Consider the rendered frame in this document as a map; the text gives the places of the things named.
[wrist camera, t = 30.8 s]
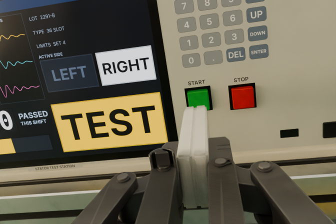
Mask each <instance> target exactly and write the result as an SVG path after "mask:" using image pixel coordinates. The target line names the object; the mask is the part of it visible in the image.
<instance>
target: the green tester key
mask: <svg viewBox="0 0 336 224"><path fill-rule="evenodd" d="M187 97H188V105H189V107H194V108H197V106H205V107H206V109H207V110H209V109H210V102H209V93H208V89H197V90H189V91H187Z"/></svg>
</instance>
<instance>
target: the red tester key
mask: <svg viewBox="0 0 336 224"><path fill-rule="evenodd" d="M231 95H232V105H233V109H244V108H253V107H255V101H254V89H253V87H252V86H243V87H234V88H232V89H231Z"/></svg>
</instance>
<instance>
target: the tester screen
mask: <svg viewBox="0 0 336 224"><path fill-rule="evenodd" d="M144 46H151V51H152V57H153V63H154V69H155V75H156V79H152V80H144V81H136V82H128V83H120V84H112V85H104V86H95V87H87V88H79V89H71V90H63V91H55V92H48V89H47V85H46V82H45V78H44V75H43V71H42V68H41V64H40V61H44V60H51V59H58V58H65V57H72V56H80V55H87V54H94V53H101V52H108V51H115V50H122V49H130V48H137V47H144ZM158 92H160V98H161V104H162V110H163V116H164V122H165V128H166V134H167V140H168V142H170V137H169V131H168V124H167V118H166V112H165V106H164V100H163V94H162V88H161V82H160V76H159V70H158V63H157V57H156V51H155V45H154V39H153V33H152V27H151V21H150V15H149V8H148V2H147V0H0V110H3V109H12V112H13V115H14V119H15V122H16V125H17V128H18V131H13V132H3V133H0V140H4V139H13V138H23V137H33V136H43V135H49V138H50V141H51V145H52V148H53V149H50V150H39V151H28V152H17V153H6V154H0V163H5V162H16V161H28V160H39V159H50V158H62V157H73V156H84V155H96V154H107V153H119V152H130V151H141V150H153V149H159V148H162V146H163V145H164V144H165V143H156V144H145V145H134V146H123V147H112V148H101V149H90V150H79V151H68V152H64V150H63V146H62V143H61V139H60V136H59V132H58V129H57V125H56V121H55V118H54V114H53V111H52V107H51V105H55V104H63V103H72V102H80V101H89V100H98V99H106V98H115V97H123V96H132V95H141V94H149V93H158Z"/></svg>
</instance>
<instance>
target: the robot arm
mask: <svg viewBox="0 0 336 224"><path fill-rule="evenodd" d="M149 161H150V166H151V171H150V174H149V175H146V176H143V177H139V178H137V177H136V174H135V173H133V172H121V173H119V174H117V175H115V176H114V177H112V178H111V179H110V181H109V182H108V183H107V184H106V185H105V186H104V187H103V188H102V190H101V191H100V192H99V193H98V194H97V195H96V196H95V197H94V198H93V200H92V201H91V202H90V203H89V204H88V205H87V206H86V207H85V209H84V210H83V211H82V212H81V213H80V214H79V215H78V216H77V217H76V219H75V220H74V221H73V222H72V223H71V224H183V215H184V208H183V205H184V207H186V208H187V209H194V208H197V206H201V208H208V223H209V224H246V221H245V216H244V212H249V213H253V215H254V218H255V220H256V222H257V223H258V224H335V223H334V222H333V221H332V220H331V219H330V218H329V217H328V216H327V215H326V214H325V213H324V212H323V211H322V210H321V209H320V208H319V207H318V206H317V205H316V204H315V203H314V202H313V201H312V200H311V198H310V197H309V196H308V195H307V194H306V193H305V192H304V191H303V190H302V189H301V188H300V187H299V186H298V185H297V184H296V183H295V182H294V181H293V180H292V179H291V178H290V177H289V176H288V175H287V174H286V173H285V172H284V171H283V170H282V169H281V168H280V166H279V165H277V164H276V163H274V162H271V161H266V160H263V161H258V162H255V163H253V164H252V165H251V166H250V169H248V168H242V167H239V166H237V165H236V164H235V162H234V161H233V156H232V150H231V145H230V140H229V139H228V138H226V137H225V136H222V137H210V131H209V123H208V114H207V107H206V106H205V105H199V106H197V107H195V108H194V107H193V106H190V107H186V108H185V109H184V113H183V119H182V125H181V131H180V137H179V141H172V142H166V143H165V144H164V145H163V146H162V148H157V149H155V150H153V151H151V152H150V153H149Z"/></svg>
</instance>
